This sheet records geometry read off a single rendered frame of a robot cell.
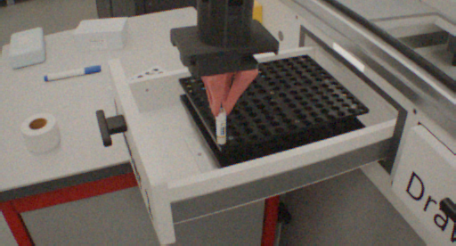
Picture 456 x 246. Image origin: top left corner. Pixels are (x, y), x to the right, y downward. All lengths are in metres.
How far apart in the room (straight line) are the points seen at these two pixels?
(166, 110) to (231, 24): 0.32
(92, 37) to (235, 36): 0.70
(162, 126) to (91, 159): 0.15
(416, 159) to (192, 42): 0.31
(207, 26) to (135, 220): 0.52
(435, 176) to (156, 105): 0.44
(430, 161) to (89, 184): 0.55
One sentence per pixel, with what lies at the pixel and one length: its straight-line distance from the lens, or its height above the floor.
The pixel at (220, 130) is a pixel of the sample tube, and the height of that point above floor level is 0.92.
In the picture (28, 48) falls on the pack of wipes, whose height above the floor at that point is 0.80.
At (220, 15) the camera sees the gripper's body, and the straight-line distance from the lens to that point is 0.43.
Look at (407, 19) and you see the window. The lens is 0.59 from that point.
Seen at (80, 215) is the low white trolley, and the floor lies 0.64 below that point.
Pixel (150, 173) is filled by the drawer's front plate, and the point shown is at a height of 0.93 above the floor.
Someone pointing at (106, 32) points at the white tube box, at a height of 0.81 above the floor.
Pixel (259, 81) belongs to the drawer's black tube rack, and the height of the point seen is 0.90.
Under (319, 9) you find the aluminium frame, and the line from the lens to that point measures 0.73.
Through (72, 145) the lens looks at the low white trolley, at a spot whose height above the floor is 0.76.
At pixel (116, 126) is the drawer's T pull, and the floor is 0.91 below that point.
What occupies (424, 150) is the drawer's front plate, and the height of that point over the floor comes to 0.91.
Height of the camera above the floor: 1.24
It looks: 35 degrees down
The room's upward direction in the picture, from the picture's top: straight up
